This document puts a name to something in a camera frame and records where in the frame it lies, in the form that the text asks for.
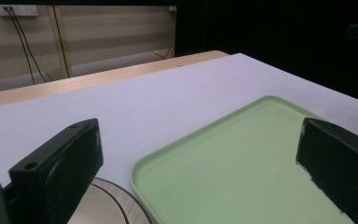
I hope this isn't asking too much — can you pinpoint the wooden stand post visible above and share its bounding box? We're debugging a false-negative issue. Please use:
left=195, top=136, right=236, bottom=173
left=46, top=5, right=74, bottom=78

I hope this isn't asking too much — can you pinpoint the white wall power socket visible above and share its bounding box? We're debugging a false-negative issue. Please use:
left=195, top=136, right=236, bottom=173
left=0, top=4, right=40, bottom=18

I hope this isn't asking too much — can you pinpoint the black cable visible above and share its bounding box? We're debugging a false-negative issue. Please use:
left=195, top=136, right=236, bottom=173
left=5, top=7, right=36, bottom=86
left=10, top=7, right=48, bottom=84

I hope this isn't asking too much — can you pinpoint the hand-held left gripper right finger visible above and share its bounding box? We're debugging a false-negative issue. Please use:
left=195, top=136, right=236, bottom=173
left=295, top=117, right=358, bottom=224

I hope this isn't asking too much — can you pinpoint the light green plastic tray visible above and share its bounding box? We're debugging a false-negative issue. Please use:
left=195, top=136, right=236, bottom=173
left=130, top=94, right=355, bottom=224

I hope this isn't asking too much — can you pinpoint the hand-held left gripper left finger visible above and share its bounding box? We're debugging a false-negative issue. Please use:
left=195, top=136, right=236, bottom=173
left=8, top=118, right=104, bottom=224

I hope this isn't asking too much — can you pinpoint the silver metal plate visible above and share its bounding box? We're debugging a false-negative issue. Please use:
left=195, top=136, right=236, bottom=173
left=67, top=176, right=154, bottom=224

